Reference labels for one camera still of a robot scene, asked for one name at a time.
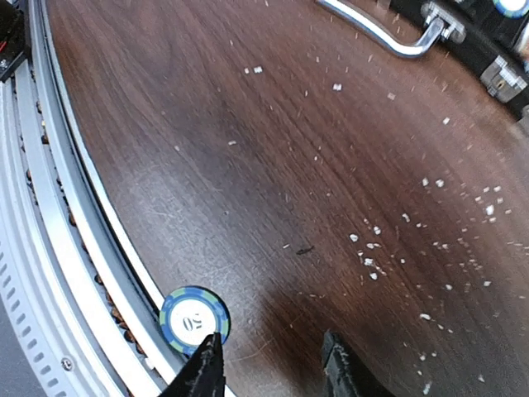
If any black poker set case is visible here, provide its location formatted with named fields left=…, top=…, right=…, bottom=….
left=318, top=1, right=528, bottom=127

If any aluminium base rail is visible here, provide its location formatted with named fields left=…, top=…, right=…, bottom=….
left=0, top=0, right=236, bottom=397

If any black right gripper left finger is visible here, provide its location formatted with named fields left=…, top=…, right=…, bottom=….
left=159, top=332, right=226, bottom=397

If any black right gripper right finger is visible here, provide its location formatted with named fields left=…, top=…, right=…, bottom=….
left=322, top=330, right=393, bottom=397

